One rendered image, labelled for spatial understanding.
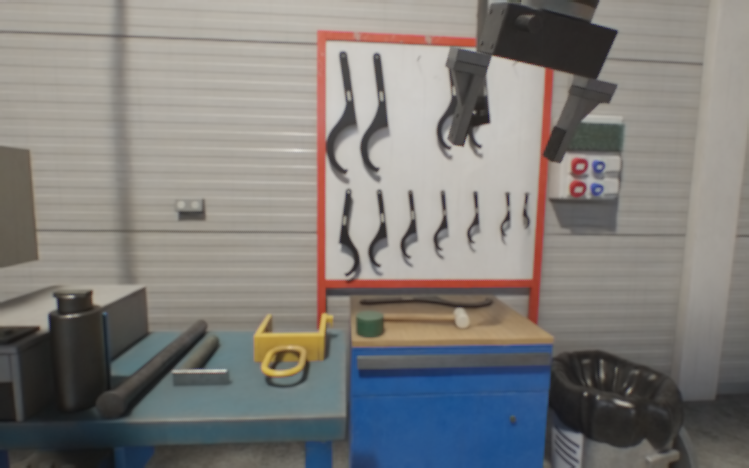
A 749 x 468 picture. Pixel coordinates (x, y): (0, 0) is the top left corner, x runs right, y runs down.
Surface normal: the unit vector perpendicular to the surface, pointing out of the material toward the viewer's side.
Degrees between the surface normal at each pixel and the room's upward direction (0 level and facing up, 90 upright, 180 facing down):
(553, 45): 114
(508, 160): 90
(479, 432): 90
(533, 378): 90
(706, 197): 90
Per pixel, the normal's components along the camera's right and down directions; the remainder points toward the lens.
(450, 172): 0.08, 0.11
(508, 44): 0.12, 0.50
